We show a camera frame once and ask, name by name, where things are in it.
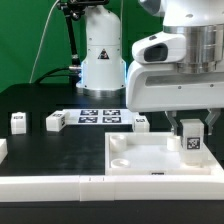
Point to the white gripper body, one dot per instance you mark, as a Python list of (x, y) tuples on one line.
[(159, 87)]

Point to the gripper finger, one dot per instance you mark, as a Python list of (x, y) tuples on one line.
[(172, 121), (213, 115)]

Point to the white square tabletop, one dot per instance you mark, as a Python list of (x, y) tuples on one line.
[(153, 153)]

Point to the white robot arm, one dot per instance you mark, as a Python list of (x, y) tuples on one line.
[(180, 68)]

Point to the white U-shaped fence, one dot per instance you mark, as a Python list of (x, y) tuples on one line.
[(112, 187)]

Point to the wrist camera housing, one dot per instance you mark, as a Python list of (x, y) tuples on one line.
[(160, 48)]

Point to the white marker base plate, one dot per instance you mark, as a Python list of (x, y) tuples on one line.
[(99, 116)]

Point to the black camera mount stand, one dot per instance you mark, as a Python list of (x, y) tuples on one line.
[(73, 10)]

